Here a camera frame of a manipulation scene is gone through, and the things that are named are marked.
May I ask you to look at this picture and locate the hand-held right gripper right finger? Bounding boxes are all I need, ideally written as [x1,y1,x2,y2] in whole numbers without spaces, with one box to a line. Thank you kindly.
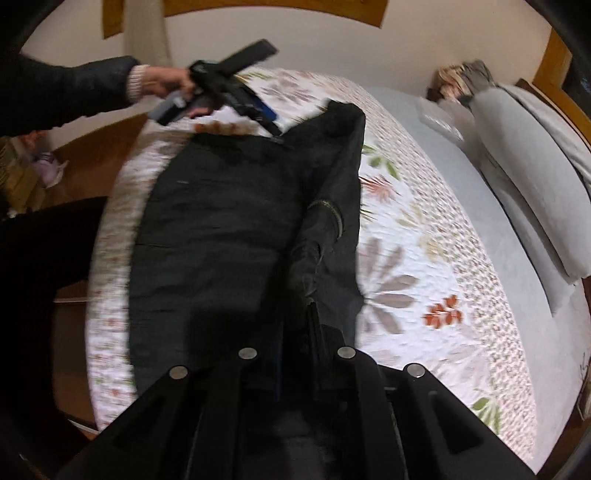
[305,299,539,480]

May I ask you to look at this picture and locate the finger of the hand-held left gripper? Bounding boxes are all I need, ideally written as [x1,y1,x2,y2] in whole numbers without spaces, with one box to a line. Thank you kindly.
[222,76,283,137]

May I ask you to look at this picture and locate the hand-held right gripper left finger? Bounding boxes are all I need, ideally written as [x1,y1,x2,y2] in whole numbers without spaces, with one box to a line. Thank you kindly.
[55,323,287,480]

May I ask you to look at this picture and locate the black jacket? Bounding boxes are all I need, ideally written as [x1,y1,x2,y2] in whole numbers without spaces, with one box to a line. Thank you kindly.
[126,99,369,407]

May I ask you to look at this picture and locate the person's left forearm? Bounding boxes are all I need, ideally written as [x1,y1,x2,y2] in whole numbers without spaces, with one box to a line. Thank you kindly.
[0,51,151,139]

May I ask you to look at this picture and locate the person's left hand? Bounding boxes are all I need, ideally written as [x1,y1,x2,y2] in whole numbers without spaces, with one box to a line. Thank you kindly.
[140,65,212,119]

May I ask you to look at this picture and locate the white floral quilt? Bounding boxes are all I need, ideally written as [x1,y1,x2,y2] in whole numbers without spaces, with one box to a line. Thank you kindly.
[87,68,540,472]

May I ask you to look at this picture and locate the clear plastic bag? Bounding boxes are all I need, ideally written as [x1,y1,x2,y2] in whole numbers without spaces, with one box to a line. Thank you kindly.
[414,102,466,145]

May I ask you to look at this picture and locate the pink shoe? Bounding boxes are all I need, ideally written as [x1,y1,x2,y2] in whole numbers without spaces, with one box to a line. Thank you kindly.
[28,151,71,189]

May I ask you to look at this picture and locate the floral pillow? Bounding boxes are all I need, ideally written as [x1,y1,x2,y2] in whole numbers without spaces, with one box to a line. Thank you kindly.
[429,59,498,104]

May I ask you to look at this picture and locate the grey bed sheet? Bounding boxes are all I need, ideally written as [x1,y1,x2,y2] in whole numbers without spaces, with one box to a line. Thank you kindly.
[364,84,591,472]

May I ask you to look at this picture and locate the light grey pillow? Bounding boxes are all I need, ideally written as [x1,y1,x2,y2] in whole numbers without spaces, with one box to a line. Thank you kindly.
[501,82,591,192]

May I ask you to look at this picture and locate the wooden framed window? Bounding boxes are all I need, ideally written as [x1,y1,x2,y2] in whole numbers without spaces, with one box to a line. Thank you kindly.
[531,28,591,121]

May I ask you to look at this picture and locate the wooden frame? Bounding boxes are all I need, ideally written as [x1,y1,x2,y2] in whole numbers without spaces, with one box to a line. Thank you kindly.
[102,0,389,40]

